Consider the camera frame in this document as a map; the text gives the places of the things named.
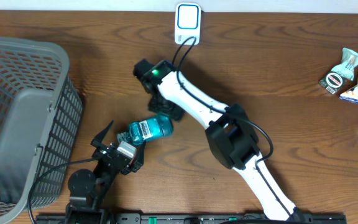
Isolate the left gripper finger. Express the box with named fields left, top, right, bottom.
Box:
left=91, top=120, right=114, bottom=148
left=131, top=142, right=146, bottom=172

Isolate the blue mouthwash bottle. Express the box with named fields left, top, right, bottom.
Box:
left=116, top=114, right=173, bottom=146

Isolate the green square packet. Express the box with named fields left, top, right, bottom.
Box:
left=319, top=72, right=346, bottom=95

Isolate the green wet wipes pack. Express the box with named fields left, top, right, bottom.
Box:
left=331, top=48, right=358, bottom=81

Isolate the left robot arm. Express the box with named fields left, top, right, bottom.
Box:
left=62, top=123, right=145, bottom=224

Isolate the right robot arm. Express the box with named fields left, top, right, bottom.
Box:
left=133, top=59, right=304, bottom=222

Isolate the white barcode scanner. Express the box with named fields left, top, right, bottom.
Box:
left=174, top=2, right=201, bottom=45

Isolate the grey plastic shopping basket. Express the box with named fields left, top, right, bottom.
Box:
left=0, top=37, right=83, bottom=223

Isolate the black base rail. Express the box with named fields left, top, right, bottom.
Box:
left=35, top=212, right=347, bottom=224

